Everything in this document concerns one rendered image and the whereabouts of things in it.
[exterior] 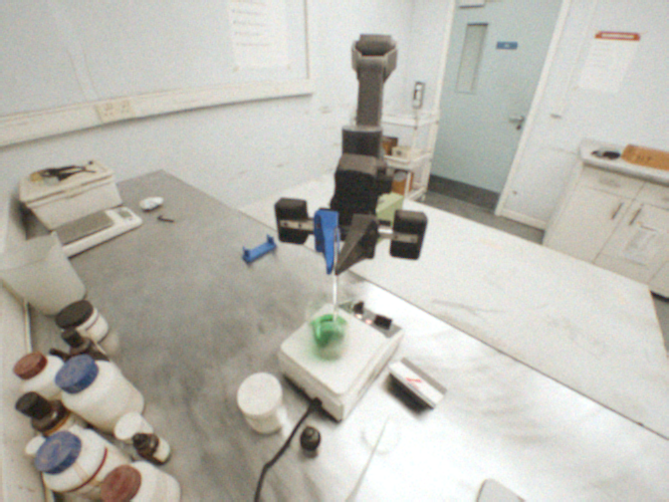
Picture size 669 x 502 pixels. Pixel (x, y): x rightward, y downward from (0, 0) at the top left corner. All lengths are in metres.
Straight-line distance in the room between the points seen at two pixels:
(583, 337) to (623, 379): 0.10
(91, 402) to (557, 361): 0.76
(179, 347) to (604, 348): 0.85
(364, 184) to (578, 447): 0.50
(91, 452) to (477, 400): 0.54
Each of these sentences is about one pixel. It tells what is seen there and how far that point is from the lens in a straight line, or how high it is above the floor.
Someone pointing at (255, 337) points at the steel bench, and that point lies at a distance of 0.55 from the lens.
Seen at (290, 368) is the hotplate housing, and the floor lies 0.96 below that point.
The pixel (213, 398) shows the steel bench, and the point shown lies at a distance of 0.50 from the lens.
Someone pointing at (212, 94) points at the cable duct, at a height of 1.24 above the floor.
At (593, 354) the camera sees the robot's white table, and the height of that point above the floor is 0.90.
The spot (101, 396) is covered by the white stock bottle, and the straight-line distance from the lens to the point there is 0.48.
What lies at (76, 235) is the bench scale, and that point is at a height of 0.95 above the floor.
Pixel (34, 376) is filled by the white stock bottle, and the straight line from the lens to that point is 0.57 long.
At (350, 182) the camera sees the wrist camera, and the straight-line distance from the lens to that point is 0.31.
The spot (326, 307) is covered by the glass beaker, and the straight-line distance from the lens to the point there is 0.38.
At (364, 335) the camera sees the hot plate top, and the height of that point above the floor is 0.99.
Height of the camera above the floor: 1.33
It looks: 36 degrees down
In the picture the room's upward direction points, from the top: straight up
